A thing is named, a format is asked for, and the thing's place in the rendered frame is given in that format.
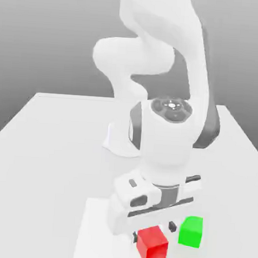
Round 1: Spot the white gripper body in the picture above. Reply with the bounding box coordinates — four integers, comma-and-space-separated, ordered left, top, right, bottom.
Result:
105, 173, 203, 242

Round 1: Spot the small green cube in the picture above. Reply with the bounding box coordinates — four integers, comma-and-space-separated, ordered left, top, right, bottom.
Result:
177, 215, 204, 249

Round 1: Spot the small red cube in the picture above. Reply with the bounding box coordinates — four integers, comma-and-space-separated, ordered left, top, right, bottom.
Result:
135, 224, 170, 258

